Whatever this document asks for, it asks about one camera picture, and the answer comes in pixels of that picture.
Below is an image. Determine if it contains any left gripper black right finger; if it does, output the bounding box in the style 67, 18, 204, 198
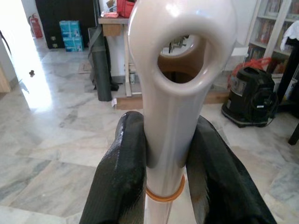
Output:
186, 116, 278, 224

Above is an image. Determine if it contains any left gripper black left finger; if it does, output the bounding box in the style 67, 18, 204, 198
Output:
78, 111, 148, 224

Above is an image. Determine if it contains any white broom handle with hole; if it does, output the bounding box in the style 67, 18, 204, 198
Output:
127, 0, 238, 224

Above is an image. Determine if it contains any black vacuum cleaner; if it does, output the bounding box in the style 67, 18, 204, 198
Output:
221, 67, 279, 128

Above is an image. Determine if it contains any rolled dark grey mat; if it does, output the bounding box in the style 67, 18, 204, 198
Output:
90, 50, 112, 102

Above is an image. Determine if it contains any red net bag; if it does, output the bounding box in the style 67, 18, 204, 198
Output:
228, 57, 273, 89

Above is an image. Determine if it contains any black furniture leg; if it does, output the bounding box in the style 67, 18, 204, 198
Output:
277, 38, 299, 146

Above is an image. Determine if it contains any blue paper carton box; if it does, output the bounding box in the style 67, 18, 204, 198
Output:
63, 36, 85, 52
59, 20, 81, 38

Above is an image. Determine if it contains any grey fabric bag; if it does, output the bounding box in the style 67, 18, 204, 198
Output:
87, 26, 111, 91

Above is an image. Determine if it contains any wooden table with white legs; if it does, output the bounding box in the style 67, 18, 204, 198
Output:
98, 16, 143, 98

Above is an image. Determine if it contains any white bookshelf with books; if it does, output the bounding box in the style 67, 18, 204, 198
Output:
244, 0, 299, 79

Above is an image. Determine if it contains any white cloth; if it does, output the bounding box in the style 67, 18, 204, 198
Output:
280, 22, 299, 49

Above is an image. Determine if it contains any red fire extinguisher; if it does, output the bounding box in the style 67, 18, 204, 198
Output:
28, 13, 43, 39

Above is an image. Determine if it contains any orange rubber ring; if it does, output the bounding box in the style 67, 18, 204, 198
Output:
145, 175, 186, 202

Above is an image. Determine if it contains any black wall cabinet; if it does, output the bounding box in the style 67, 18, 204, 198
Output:
35, 0, 97, 49

